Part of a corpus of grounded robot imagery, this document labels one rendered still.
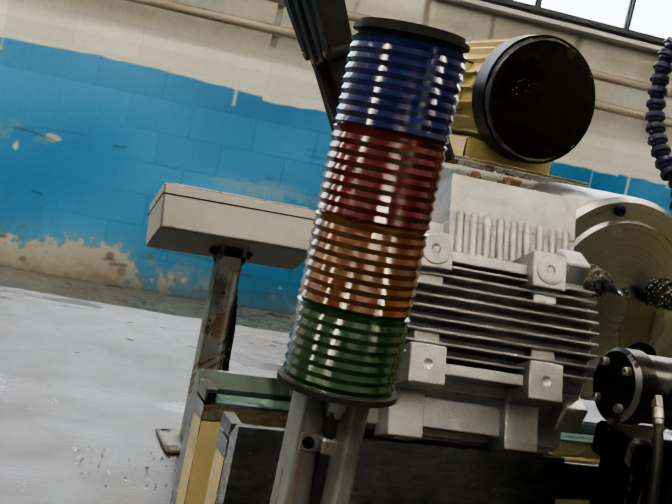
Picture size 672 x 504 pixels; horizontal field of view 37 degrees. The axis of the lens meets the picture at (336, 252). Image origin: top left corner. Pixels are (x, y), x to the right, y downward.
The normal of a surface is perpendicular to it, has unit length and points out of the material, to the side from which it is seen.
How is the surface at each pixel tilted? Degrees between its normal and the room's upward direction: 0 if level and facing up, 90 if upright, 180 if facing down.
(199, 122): 90
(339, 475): 90
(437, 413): 67
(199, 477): 90
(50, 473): 0
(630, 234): 90
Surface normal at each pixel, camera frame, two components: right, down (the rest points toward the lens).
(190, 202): 0.38, -0.29
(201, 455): 0.33, 0.17
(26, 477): 0.21, -0.97
